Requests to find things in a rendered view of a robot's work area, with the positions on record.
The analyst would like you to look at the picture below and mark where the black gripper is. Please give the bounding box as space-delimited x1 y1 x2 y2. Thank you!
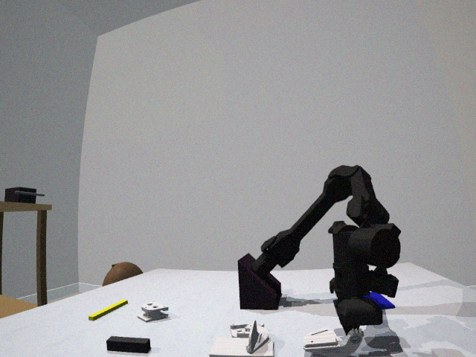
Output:
329 260 383 336

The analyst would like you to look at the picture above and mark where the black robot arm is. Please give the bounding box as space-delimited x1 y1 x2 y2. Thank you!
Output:
249 165 401 298

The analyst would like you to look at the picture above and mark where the yellow long bar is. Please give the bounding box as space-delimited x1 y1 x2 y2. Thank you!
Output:
89 300 128 321

